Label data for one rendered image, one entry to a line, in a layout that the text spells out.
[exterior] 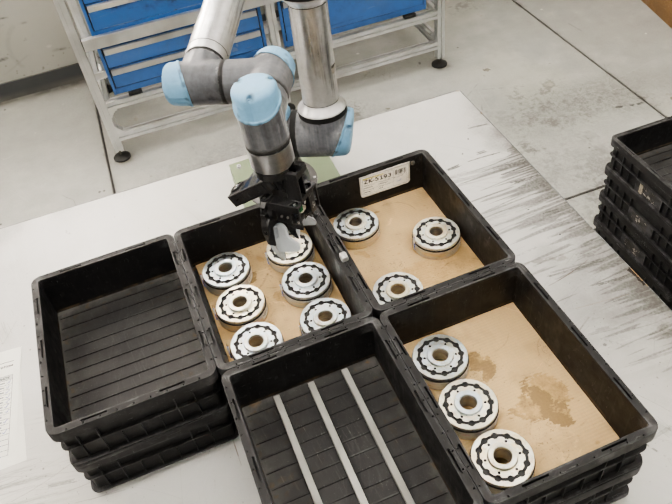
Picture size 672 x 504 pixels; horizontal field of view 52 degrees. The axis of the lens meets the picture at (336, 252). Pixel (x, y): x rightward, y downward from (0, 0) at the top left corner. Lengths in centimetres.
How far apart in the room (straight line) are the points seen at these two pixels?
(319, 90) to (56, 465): 96
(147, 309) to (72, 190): 191
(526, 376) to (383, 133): 99
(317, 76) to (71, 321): 75
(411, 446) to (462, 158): 96
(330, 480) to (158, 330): 50
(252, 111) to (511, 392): 66
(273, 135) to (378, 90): 248
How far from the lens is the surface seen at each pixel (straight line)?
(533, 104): 344
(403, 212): 160
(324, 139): 165
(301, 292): 141
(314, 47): 155
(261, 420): 129
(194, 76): 120
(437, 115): 212
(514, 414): 127
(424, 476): 121
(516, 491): 109
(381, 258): 150
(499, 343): 135
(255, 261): 154
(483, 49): 386
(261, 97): 107
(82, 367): 148
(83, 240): 195
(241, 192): 123
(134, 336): 148
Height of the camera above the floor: 191
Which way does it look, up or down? 45 degrees down
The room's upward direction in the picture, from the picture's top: 8 degrees counter-clockwise
